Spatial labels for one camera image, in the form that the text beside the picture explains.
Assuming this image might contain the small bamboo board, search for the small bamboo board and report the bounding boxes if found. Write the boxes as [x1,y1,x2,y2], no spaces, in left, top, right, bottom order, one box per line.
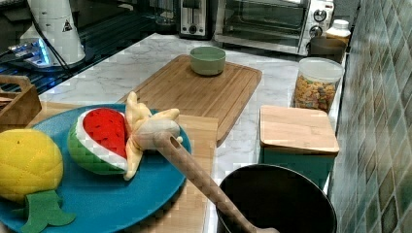
[30,102,216,233]

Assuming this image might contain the silver toaster oven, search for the silver toaster oven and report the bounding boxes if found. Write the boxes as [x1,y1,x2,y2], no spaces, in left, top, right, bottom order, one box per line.
[214,0,334,56]

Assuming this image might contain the large bamboo cutting board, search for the large bamboo cutting board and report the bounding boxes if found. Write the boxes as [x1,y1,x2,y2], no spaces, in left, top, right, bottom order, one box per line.
[133,54,262,145]

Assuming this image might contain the black cooking pot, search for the black cooking pot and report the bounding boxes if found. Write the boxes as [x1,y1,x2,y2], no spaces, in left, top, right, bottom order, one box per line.
[220,164,337,233]

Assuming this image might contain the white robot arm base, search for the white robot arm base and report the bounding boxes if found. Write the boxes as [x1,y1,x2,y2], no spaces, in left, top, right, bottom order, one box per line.
[20,0,86,68]

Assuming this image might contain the white lidded jar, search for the white lidded jar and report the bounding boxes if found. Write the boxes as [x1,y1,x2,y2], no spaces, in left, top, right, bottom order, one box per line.
[326,19,351,45]

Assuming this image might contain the plush peeled banana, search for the plush peeled banana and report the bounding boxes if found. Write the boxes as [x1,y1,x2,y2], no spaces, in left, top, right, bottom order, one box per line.
[123,91,183,181]

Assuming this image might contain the wooden crate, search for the wooden crate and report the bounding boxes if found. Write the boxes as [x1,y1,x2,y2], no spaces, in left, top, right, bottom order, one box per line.
[0,75,42,131]

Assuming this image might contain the plush yellow pineapple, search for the plush yellow pineapple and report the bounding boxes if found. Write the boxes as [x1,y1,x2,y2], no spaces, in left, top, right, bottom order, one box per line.
[0,129,76,233]

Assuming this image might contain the clear cereal container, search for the clear cereal container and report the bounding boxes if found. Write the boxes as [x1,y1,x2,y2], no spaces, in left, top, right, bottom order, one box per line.
[292,57,344,113]

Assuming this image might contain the plush watermelon slice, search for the plush watermelon slice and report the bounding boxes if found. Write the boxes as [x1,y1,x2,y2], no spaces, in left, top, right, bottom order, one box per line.
[67,108,127,175]

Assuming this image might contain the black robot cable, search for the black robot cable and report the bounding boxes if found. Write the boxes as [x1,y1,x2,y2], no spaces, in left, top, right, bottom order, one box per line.
[25,0,73,73]

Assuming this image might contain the wooden spoon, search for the wooden spoon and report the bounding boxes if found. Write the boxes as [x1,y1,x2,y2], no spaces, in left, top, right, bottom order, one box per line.
[154,132,280,233]

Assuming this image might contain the green ceramic bowl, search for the green ceramic bowl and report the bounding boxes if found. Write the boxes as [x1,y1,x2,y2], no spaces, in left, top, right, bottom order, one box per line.
[189,46,226,76]

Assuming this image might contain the teal box with wooden lid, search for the teal box with wooden lid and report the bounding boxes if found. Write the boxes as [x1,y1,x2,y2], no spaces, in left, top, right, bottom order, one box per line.
[258,105,339,189]

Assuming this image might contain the black silver toaster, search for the black silver toaster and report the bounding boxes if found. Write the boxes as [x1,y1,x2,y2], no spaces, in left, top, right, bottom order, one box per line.
[179,0,215,40]

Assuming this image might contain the blue round plate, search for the blue round plate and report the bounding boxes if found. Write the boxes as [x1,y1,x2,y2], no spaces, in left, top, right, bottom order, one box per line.
[1,104,185,233]

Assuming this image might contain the dark metal cup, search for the dark metal cup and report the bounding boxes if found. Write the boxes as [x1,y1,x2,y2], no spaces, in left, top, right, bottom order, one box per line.
[308,37,346,63]

